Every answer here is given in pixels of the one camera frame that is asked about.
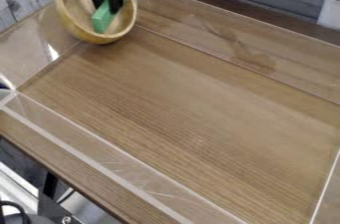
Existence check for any brown wooden bowl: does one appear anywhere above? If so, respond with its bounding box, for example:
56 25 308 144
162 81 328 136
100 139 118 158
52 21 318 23
55 0 139 45

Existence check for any green rectangular block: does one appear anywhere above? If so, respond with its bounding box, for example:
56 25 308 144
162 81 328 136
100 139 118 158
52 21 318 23
91 0 119 34

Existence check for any white cylindrical container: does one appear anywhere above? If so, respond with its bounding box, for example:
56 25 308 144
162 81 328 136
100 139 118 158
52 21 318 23
318 0 340 31

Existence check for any black table leg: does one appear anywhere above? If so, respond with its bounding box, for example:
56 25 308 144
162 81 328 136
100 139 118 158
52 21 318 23
43 172 59 198

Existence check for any clear acrylic tray wall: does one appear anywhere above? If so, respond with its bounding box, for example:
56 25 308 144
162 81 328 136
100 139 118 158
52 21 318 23
0 0 340 224

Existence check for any black metal bracket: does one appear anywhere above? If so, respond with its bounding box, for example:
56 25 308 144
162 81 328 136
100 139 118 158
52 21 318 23
38 192 84 224

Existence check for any black cable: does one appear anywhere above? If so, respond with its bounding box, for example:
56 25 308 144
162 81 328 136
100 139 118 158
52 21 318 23
0 200 34 224

